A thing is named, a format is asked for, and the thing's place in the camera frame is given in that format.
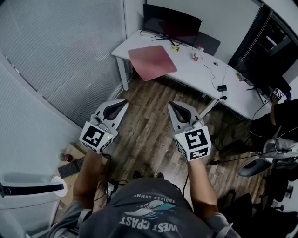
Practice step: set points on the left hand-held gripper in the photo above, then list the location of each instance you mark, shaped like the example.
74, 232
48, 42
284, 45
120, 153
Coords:
95, 137

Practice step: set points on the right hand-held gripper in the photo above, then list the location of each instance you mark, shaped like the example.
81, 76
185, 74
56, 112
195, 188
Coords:
195, 141

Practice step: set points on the pink mat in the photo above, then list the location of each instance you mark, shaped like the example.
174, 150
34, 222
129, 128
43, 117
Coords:
151, 61

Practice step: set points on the person's left forearm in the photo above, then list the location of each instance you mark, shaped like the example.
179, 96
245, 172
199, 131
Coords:
89, 176

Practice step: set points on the person's right forearm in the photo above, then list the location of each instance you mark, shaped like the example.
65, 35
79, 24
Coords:
200, 186

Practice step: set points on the white desk leg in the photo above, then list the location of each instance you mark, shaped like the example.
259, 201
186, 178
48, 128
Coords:
123, 74
208, 108

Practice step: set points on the black adapter box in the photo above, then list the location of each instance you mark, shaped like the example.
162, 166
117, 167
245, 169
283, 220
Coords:
222, 87

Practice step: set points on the clear bottle with red cap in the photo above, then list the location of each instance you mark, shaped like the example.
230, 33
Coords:
196, 57

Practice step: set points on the person's right shoe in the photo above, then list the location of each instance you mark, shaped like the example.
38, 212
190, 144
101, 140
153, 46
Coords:
159, 175

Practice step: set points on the person's shoe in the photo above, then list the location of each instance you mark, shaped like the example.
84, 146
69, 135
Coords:
159, 175
137, 174

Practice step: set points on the dark drink bottle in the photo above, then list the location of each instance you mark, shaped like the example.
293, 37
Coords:
65, 157

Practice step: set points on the yellow snack packet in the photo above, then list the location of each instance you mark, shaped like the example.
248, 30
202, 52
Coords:
175, 48
240, 77

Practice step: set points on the person's left shoe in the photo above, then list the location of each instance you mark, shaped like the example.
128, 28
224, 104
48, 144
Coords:
137, 174

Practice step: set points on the black keyboard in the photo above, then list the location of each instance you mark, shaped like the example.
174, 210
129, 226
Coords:
69, 168

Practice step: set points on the white slatted window blind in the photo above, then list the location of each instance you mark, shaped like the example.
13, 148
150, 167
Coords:
58, 58

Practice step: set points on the black box with label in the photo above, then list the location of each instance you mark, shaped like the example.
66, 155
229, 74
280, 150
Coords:
111, 188

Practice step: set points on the grey desk divider panel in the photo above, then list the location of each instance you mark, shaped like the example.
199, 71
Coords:
208, 43

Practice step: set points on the brown cardboard sheet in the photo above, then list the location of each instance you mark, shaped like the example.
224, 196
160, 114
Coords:
72, 183

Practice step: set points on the grey office chair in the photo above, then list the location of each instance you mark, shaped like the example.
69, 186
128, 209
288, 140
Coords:
255, 166

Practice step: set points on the black flat monitor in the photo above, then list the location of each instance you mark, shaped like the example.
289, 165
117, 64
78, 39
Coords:
260, 74

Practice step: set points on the white round disc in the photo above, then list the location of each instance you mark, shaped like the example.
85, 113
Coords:
61, 187

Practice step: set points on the black curved monitor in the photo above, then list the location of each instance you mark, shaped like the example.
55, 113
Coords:
172, 23

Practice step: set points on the person in grey shirt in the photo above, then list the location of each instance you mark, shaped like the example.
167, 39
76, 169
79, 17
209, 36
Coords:
144, 209

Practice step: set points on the small blue object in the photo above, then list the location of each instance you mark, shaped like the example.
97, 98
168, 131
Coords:
288, 96

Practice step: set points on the black flat bar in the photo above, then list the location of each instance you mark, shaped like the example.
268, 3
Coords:
32, 189

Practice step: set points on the black office chair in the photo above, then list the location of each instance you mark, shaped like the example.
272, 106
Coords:
277, 186

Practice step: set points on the dark glass partition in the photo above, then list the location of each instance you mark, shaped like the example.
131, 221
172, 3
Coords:
274, 35

